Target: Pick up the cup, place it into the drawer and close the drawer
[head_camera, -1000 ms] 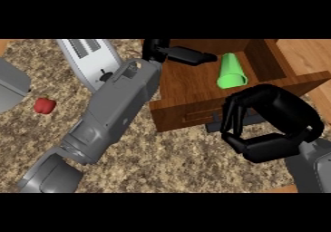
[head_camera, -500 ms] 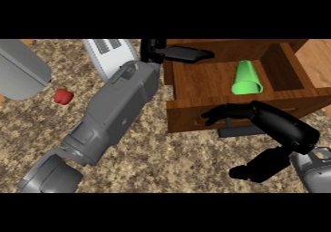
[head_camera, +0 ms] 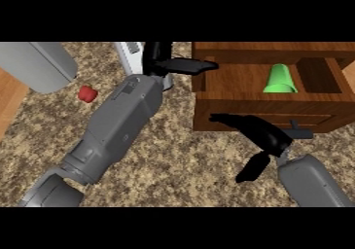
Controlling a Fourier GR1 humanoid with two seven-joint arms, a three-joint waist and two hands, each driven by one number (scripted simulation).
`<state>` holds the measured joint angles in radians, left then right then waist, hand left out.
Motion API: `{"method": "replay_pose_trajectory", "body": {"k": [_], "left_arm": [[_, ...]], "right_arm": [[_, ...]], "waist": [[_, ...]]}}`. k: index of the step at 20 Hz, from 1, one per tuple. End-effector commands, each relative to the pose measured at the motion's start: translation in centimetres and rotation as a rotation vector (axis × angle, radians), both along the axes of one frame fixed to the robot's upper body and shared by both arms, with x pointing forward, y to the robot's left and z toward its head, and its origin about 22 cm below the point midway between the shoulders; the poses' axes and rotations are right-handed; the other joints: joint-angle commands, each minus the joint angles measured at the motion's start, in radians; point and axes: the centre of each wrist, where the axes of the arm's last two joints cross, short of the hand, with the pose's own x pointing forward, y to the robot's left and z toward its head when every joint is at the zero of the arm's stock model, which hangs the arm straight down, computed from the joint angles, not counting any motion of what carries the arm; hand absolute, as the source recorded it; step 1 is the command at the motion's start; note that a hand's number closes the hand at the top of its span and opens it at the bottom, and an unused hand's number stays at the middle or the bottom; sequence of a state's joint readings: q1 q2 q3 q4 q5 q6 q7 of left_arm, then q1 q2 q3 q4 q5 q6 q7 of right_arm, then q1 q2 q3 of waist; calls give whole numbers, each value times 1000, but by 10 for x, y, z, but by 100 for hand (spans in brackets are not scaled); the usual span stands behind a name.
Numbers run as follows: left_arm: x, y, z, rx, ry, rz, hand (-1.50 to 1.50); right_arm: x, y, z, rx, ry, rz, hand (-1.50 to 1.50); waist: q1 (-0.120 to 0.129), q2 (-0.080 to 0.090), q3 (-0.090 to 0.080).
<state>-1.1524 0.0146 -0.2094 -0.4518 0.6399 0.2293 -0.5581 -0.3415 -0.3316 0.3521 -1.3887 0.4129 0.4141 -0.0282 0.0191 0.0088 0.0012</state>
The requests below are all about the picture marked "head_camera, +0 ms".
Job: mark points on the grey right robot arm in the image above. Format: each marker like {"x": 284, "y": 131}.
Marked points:
{"x": 311, "y": 183}

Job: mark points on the green cup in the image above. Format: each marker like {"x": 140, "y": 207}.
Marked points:
{"x": 278, "y": 80}

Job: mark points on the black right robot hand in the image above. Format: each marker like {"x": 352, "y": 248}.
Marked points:
{"x": 265, "y": 133}

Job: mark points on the brown wooden cabinet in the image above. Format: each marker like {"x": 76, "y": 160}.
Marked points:
{"x": 276, "y": 50}

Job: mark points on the red bell pepper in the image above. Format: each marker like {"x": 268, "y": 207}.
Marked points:
{"x": 88, "y": 94}

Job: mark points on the brown wooden drawer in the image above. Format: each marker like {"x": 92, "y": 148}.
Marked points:
{"x": 237, "y": 79}
{"x": 261, "y": 106}

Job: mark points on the brown wooden drawer front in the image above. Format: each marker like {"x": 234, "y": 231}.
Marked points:
{"x": 261, "y": 106}

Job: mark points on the white appliance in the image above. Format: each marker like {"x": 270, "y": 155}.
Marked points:
{"x": 129, "y": 56}

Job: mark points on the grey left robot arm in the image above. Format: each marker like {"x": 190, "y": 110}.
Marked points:
{"x": 120, "y": 120}

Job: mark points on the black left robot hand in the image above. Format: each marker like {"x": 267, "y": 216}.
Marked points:
{"x": 159, "y": 55}

